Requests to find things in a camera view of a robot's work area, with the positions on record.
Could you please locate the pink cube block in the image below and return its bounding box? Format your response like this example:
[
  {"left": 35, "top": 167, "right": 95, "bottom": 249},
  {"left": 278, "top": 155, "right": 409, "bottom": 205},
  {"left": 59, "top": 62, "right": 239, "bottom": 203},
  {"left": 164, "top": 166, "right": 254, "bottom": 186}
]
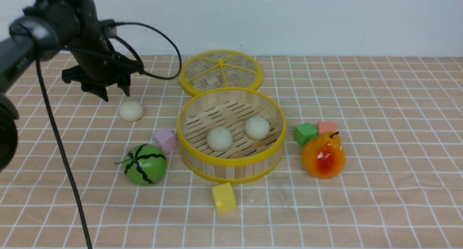
[{"left": 153, "top": 129, "right": 178, "bottom": 154}]

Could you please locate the green cube block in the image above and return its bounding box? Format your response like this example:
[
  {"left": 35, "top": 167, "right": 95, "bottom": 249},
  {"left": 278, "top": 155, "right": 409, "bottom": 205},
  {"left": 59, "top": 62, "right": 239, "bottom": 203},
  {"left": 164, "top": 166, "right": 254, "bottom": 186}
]
[{"left": 293, "top": 122, "right": 319, "bottom": 147}]

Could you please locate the orange yellow toy pear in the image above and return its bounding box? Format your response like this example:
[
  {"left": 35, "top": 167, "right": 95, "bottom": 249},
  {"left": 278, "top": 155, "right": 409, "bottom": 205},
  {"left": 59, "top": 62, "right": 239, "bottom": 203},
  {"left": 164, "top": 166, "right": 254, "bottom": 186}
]
[{"left": 301, "top": 131, "right": 345, "bottom": 179}]

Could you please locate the black cable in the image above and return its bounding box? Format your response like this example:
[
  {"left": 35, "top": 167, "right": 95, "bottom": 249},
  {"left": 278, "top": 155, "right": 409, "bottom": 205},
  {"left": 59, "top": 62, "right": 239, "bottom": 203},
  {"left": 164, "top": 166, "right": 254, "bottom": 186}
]
[{"left": 34, "top": 21, "right": 182, "bottom": 249}]

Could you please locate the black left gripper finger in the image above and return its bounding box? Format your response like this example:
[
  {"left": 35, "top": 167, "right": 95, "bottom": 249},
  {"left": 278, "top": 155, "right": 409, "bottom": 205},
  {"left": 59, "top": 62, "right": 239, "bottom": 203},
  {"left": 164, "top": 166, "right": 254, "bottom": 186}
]
[
  {"left": 117, "top": 75, "right": 131, "bottom": 97},
  {"left": 81, "top": 83, "right": 109, "bottom": 102}
]

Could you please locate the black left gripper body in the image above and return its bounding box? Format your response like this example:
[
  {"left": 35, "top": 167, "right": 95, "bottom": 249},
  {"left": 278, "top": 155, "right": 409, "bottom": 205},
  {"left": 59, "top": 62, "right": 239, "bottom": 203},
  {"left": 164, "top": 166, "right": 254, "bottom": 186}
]
[{"left": 33, "top": 0, "right": 144, "bottom": 88}]

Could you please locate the bamboo steamer tray yellow rim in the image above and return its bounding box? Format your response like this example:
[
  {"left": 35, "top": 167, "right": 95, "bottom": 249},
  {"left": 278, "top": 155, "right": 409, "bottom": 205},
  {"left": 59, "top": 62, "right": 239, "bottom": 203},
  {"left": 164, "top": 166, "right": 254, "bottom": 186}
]
[{"left": 177, "top": 87, "right": 287, "bottom": 184}]

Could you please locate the yellow cube block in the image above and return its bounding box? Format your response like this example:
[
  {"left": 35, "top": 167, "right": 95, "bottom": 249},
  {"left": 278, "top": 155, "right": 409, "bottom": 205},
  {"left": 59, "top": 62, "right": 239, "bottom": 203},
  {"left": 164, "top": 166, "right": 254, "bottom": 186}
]
[{"left": 211, "top": 183, "right": 237, "bottom": 215}]

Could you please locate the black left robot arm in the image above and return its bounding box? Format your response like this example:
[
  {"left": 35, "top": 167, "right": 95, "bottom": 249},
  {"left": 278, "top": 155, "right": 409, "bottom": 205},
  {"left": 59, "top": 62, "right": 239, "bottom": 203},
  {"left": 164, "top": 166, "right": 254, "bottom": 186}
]
[{"left": 0, "top": 0, "right": 144, "bottom": 169}]

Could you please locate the white steamed bun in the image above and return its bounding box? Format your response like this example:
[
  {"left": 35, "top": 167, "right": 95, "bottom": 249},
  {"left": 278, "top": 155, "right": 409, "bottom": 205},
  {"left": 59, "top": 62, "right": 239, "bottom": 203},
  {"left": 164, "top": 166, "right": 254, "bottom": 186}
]
[
  {"left": 118, "top": 101, "right": 144, "bottom": 122},
  {"left": 245, "top": 116, "right": 271, "bottom": 140},
  {"left": 207, "top": 126, "right": 233, "bottom": 152}
]

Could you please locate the green toy watermelon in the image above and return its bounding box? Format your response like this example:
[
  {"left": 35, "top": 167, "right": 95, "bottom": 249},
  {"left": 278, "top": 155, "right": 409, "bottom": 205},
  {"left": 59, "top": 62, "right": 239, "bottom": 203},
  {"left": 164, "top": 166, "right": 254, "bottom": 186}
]
[{"left": 115, "top": 143, "right": 167, "bottom": 185}]

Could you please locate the checkered beige tablecloth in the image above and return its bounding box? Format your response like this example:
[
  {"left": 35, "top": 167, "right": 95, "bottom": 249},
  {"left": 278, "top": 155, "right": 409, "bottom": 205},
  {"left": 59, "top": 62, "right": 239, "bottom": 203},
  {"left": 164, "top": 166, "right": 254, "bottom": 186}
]
[{"left": 0, "top": 54, "right": 463, "bottom": 249}]

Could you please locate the bamboo steamer lid yellow rim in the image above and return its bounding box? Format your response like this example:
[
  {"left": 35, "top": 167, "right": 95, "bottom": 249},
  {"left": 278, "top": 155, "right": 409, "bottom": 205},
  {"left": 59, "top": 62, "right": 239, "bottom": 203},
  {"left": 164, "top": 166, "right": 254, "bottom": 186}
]
[{"left": 179, "top": 50, "right": 263, "bottom": 97}]

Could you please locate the salmon orange cube block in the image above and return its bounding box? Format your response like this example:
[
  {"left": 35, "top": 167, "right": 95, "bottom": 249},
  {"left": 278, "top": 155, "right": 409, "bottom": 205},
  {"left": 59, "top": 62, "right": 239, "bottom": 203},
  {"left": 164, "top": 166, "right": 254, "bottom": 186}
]
[{"left": 318, "top": 121, "right": 337, "bottom": 135}]

